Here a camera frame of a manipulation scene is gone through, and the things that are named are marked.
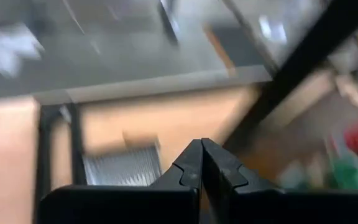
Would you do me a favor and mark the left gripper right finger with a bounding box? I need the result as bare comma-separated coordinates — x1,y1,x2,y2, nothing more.
202,138,358,224

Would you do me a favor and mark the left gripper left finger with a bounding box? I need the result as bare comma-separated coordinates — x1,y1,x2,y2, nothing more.
39,139,203,224

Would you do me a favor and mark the orange black striped tape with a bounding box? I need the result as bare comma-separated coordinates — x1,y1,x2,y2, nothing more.
203,24,236,76

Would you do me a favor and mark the white crumpled cloth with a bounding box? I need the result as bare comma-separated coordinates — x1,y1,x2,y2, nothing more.
0,24,45,77

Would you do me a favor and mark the metal box grater black handle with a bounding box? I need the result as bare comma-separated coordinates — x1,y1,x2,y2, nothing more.
82,132,163,187

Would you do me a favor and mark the black metal rig frame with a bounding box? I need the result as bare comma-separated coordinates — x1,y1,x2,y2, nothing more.
32,102,88,224

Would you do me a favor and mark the black frame dark wood shelf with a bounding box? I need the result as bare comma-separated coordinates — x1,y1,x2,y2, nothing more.
222,0,358,190

